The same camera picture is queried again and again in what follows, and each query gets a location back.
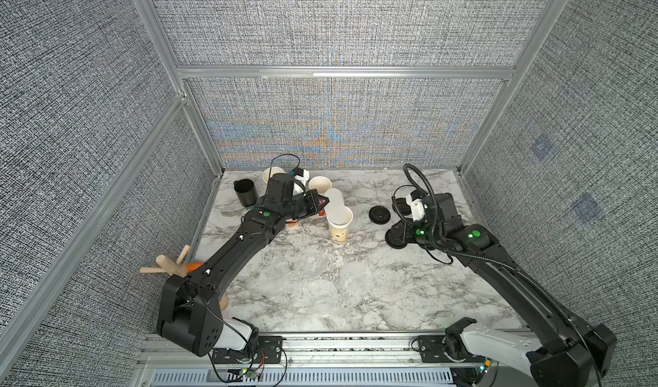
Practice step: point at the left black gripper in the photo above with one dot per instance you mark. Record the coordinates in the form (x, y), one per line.
(313, 202)

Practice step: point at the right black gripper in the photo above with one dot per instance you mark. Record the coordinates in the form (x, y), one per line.
(403, 231)

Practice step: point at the black lid front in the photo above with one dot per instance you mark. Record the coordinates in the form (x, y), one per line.
(397, 239)

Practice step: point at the black lid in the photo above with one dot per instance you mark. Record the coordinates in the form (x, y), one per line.
(397, 239)
(379, 215)
(403, 207)

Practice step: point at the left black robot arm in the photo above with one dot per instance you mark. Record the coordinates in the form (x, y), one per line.
(189, 311)

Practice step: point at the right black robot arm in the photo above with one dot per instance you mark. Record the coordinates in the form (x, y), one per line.
(562, 350)

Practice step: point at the red paper cup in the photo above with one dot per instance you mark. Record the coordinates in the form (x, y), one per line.
(321, 184)

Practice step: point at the black lid back middle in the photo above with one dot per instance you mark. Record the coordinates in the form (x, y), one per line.
(403, 207)

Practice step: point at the black lid left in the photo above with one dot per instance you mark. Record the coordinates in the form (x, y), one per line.
(379, 215)

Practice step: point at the black cylindrical cup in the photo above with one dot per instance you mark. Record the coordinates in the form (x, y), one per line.
(246, 192)

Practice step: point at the wooden peg rack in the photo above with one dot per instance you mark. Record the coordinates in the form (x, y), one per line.
(177, 267)

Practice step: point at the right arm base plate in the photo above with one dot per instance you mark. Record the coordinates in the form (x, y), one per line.
(433, 350)

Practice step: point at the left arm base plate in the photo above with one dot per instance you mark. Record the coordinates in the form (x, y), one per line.
(268, 351)

